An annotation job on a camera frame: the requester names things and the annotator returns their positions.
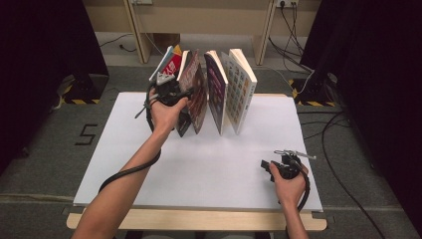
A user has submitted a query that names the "black stand base striped tape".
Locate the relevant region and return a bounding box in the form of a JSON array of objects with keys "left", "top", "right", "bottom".
[
  {"left": 288, "top": 78, "right": 339, "bottom": 108},
  {"left": 63, "top": 73, "right": 109, "bottom": 106}
]

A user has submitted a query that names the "thin black strap loop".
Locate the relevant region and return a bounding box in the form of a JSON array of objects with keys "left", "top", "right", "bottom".
[{"left": 133, "top": 96, "right": 159, "bottom": 120}]

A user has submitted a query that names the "black power cable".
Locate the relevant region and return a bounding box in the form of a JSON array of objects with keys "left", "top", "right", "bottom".
[
  {"left": 268, "top": 36, "right": 315, "bottom": 74},
  {"left": 280, "top": 2, "right": 305, "bottom": 56}
]

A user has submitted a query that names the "long black floor cable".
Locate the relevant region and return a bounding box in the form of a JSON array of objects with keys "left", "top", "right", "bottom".
[{"left": 297, "top": 111, "right": 387, "bottom": 239}]

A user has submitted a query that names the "person's right hand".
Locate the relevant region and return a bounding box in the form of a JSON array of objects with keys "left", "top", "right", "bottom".
[{"left": 269, "top": 162, "right": 310, "bottom": 209}]

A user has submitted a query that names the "white book with picture grid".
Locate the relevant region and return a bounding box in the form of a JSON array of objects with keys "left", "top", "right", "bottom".
[{"left": 220, "top": 48, "right": 258, "bottom": 136}]

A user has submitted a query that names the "beige wooden desk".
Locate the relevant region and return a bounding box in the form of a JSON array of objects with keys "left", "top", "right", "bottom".
[{"left": 123, "top": 0, "right": 278, "bottom": 67}]

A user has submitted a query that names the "black curtain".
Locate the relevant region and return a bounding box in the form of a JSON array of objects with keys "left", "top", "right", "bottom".
[
  {"left": 300, "top": 0, "right": 422, "bottom": 233},
  {"left": 0, "top": 0, "right": 109, "bottom": 173}
]

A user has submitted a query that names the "white cable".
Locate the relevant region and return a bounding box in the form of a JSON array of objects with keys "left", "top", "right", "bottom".
[{"left": 292, "top": 70, "right": 316, "bottom": 98}]

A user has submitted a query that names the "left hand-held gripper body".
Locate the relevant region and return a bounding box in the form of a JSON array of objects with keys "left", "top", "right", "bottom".
[{"left": 154, "top": 73, "right": 182, "bottom": 108}]

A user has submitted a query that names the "purple glossy magazine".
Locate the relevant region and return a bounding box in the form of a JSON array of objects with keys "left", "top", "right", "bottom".
[{"left": 203, "top": 50, "right": 230, "bottom": 136}]

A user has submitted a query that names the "person's left hand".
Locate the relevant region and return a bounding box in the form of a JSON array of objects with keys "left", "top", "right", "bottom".
[{"left": 148, "top": 89, "right": 190, "bottom": 134}]

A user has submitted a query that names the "thin black floor cable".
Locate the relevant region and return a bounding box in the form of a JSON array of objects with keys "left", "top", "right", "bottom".
[{"left": 99, "top": 32, "right": 137, "bottom": 54}]

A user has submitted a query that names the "dark brown glossy magazine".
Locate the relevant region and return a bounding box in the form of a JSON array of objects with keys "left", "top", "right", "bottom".
[{"left": 178, "top": 49, "right": 209, "bottom": 134}]

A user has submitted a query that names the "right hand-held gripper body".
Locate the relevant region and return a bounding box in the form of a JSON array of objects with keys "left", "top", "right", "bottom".
[{"left": 272, "top": 148, "right": 317, "bottom": 180}]

